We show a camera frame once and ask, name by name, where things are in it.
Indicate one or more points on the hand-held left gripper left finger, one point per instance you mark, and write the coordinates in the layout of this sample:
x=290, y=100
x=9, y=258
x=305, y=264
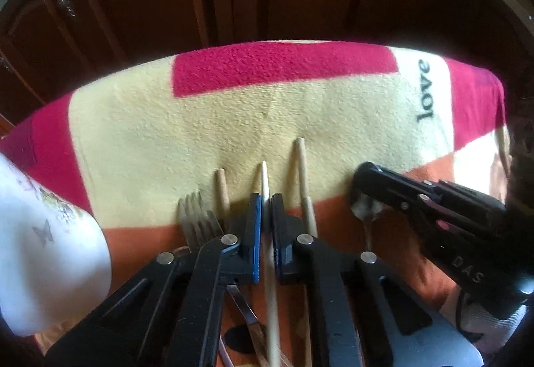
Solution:
x=257, y=233

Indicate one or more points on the metal fork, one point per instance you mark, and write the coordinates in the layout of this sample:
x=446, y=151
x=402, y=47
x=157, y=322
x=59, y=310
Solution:
x=192, y=221
x=213, y=225

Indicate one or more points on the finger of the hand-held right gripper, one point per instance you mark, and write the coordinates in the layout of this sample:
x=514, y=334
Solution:
x=388, y=200
x=388, y=177

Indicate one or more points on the white butterfly print cloth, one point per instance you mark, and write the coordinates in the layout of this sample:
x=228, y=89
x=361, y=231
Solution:
x=46, y=258

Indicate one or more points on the red yellow orange blanket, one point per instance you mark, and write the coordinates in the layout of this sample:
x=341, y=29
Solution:
x=167, y=133

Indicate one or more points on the person's right hand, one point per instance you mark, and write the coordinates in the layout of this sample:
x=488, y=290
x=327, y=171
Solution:
x=479, y=321

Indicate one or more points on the pale pointed wooden chopstick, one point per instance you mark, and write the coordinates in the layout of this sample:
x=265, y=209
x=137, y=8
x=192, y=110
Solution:
x=264, y=179

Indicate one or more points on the metal spoon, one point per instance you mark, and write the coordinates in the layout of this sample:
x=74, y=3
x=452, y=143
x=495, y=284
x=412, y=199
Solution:
x=369, y=213

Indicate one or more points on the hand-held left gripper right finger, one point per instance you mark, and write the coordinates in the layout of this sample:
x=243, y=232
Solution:
x=277, y=233

